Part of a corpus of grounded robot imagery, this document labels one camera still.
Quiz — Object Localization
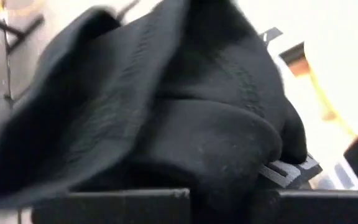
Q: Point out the black shorts with patterned waistband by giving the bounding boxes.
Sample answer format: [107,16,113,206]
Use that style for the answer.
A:
[0,0,324,224]

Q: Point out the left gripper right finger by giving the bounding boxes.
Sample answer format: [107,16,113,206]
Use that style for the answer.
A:
[277,189,358,224]

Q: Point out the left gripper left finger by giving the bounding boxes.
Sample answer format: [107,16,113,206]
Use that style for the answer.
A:
[31,187,191,224]

